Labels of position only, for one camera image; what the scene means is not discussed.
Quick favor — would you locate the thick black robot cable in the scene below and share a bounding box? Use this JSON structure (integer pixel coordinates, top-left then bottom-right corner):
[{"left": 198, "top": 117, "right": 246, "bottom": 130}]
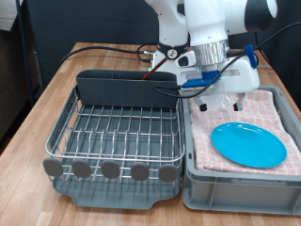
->
[{"left": 59, "top": 45, "right": 154, "bottom": 66}]

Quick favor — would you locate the black backdrop curtain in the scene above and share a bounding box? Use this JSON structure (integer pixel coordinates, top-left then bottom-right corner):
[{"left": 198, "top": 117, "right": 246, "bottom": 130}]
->
[{"left": 23, "top": 0, "right": 301, "bottom": 109}]

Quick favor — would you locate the dark wooden cabinet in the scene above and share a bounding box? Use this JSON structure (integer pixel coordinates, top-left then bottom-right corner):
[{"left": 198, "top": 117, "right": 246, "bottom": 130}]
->
[{"left": 0, "top": 0, "right": 43, "bottom": 149}]

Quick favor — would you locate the brown wooden spoon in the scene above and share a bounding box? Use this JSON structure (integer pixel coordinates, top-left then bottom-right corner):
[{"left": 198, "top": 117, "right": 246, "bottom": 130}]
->
[{"left": 140, "top": 57, "right": 168, "bottom": 81}]

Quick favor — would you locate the grey plastic crate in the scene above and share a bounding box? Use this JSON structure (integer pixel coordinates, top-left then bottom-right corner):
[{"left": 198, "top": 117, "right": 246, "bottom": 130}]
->
[{"left": 181, "top": 81, "right": 301, "bottom": 216}]

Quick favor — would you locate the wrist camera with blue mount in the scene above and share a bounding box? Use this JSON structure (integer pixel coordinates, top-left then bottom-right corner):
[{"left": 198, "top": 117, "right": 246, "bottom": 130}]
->
[{"left": 179, "top": 70, "right": 220, "bottom": 98}]

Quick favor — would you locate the blue cable clip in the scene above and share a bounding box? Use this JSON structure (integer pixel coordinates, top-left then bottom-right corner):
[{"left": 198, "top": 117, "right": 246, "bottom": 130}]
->
[{"left": 244, "top": 44, "right": 259, "bottom": 70}]

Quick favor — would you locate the pink checkered dish towel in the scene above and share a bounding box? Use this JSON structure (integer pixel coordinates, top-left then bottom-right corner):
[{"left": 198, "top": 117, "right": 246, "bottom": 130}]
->
[{"left": 187, "top": 89, "right": 301, "bottom": 177}]

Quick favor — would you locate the grey dish drying rack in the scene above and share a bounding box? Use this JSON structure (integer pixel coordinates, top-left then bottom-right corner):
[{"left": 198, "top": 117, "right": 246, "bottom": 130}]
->
[{"left": 46, "top": 84, "right": 182, "bottom": 211}]

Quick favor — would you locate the black metal pole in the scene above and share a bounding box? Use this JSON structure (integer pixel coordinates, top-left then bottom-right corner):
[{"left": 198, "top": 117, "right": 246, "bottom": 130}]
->
[{"left": 15, "top": 0, "right": 36, "bottom": 107}]

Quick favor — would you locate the dark grey utensil caddy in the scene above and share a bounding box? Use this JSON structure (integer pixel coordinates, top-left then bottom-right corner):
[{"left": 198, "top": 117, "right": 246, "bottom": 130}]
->
[{"left": 75, "top": 69, "right": 181, "bottom": 109}]

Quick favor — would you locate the metal wire dish rack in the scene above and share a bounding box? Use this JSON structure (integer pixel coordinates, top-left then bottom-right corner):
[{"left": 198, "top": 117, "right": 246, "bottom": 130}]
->
[{"left": 44, "top": 84, "right": 186, "bottom": 186}]

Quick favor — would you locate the blue plastic plate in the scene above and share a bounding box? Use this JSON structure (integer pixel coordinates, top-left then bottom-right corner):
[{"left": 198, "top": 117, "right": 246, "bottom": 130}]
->
[{"left": 210, "top": 121, "right": 288, "bottom": 169}]

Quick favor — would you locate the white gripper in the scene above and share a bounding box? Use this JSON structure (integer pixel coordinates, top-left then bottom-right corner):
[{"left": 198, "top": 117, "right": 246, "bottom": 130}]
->
[{"left": 175, "top": 56, "right": 261, "bottom": 112}]

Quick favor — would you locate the looped black cable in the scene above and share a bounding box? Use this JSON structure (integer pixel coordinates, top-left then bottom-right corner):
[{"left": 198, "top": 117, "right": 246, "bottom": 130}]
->
[{"left": 135, "top": 42, "right": 158, "bottom": 64}]

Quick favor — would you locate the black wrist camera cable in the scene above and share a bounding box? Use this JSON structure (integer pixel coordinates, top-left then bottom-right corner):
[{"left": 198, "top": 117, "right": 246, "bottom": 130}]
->
[{"left": 152, "top": 20, "right": 301, "bottom": 100}]

